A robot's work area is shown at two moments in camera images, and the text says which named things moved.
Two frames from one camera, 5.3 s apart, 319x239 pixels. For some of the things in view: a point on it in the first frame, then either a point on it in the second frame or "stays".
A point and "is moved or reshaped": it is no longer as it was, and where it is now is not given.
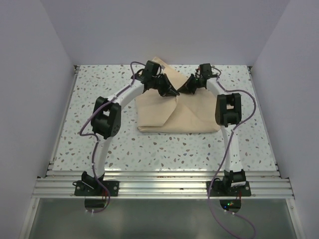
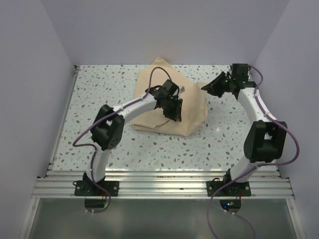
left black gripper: x=169 y=90 to x=175 y=114
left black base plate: x=92 y=188 stays
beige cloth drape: x=184 y=113 is moved or reshaped
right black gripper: x=187 y=88 to x=213 y=88
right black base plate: x=223 y=188 stays
